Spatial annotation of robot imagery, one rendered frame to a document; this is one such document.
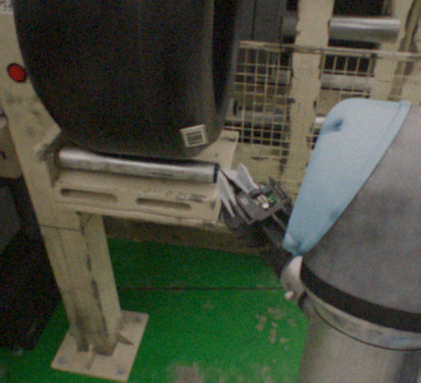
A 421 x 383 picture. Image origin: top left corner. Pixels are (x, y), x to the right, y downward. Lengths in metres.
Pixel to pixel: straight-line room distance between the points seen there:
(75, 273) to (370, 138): 1.19
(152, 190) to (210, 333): 0.90
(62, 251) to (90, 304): 0.23
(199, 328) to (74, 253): 0.64
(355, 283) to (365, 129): 0.09
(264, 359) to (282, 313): 0.21
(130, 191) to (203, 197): 0.15
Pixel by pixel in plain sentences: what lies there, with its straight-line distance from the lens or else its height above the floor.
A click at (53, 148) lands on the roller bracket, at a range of 1.01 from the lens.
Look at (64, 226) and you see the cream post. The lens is 1.27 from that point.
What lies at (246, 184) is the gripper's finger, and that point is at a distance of 0.71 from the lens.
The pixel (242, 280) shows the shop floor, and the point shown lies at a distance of 1.91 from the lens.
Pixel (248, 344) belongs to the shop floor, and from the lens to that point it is 1.74.
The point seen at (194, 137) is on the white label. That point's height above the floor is 1.05.
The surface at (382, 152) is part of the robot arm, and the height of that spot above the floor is 1.31.
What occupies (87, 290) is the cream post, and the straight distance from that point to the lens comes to 1.44.
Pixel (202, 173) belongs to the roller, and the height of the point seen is 0.91.
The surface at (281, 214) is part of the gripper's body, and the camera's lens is 0.63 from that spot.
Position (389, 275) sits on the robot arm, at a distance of 0.29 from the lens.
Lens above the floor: 1.46
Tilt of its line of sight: 38 degrees down
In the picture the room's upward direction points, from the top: straight up
